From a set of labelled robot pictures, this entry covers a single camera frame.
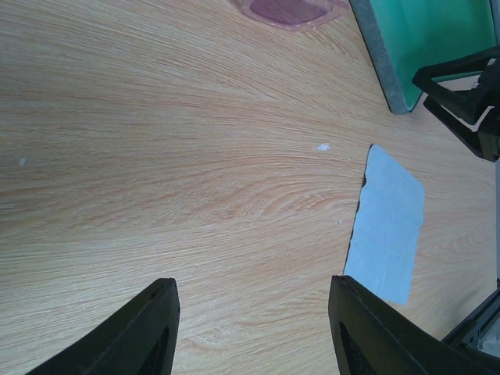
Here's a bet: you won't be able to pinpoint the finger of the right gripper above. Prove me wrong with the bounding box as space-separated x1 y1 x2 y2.
423 97 499 161
412 47 499 117

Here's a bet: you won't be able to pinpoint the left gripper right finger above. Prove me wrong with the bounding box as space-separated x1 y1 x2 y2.
328 276 499 374

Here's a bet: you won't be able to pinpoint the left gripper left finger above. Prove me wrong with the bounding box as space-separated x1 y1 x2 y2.
30 278 180 374

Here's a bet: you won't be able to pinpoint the grey glasses case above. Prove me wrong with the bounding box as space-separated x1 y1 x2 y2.
350 1 499 115

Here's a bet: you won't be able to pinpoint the light blue cleaning cloth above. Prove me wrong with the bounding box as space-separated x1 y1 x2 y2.
344 145 425 305

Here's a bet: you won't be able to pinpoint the pink sunglasses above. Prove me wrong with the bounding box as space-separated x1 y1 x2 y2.
230 0 349 31

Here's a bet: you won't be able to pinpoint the black aluminium frame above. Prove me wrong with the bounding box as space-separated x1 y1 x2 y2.
442 288 499 350

